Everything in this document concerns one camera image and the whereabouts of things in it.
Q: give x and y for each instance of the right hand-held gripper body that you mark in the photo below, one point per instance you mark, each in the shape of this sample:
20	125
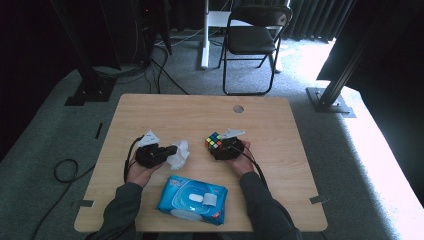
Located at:
231	148

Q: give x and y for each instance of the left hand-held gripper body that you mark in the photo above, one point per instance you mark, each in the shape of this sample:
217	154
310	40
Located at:
150	155

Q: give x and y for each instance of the white wet wipe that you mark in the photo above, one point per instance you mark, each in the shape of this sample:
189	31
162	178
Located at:
180	156
195	197

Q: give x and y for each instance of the multicoloured puzzle cube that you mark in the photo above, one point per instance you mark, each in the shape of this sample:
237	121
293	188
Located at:
213	140

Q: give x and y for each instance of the blue wet wipe packet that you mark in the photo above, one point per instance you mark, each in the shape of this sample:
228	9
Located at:
173	207

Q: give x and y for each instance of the person's right hand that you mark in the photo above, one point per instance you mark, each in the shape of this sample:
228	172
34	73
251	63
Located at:
243	165

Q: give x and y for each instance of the person's left hand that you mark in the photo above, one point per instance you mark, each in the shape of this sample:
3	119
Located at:
140	175

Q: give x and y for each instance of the grey round table grommet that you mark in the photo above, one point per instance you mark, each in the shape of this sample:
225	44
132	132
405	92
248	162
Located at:
238	109

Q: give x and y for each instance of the black tape strip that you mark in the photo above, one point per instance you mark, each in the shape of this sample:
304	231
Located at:
98	130

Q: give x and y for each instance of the grey tape strip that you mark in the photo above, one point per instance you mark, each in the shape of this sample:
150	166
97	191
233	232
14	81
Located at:
318	199
85	203

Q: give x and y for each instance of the black metal stand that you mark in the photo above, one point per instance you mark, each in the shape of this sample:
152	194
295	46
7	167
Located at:
328	100
90	90

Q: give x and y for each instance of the black folding chair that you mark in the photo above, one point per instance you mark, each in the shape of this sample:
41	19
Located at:
250	40

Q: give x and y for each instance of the dark equipment tower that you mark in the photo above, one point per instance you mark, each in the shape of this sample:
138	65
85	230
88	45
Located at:
146	33

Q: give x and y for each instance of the dark pleated curtain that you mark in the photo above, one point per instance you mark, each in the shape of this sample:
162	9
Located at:
310	20

